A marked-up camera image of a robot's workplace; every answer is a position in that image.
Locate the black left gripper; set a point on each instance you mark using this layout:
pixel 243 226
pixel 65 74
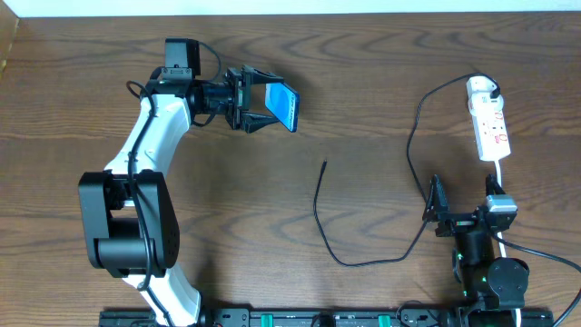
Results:
pixel 241 98

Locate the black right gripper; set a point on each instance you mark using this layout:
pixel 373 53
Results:
pixel 462 222

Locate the blue Galaxy smartphone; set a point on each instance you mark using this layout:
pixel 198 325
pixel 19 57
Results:
pixel 284 103

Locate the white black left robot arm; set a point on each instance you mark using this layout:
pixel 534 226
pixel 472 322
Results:
pixel 130 226

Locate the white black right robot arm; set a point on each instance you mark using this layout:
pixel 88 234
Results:
pixel 494 286

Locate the white charger adapter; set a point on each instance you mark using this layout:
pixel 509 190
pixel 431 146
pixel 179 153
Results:
pixel 483 96

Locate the white power strip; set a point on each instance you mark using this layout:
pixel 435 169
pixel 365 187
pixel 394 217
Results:
pixel 491 136

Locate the black mounting rail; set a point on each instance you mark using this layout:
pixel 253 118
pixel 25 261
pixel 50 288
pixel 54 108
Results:
pixel 408 316

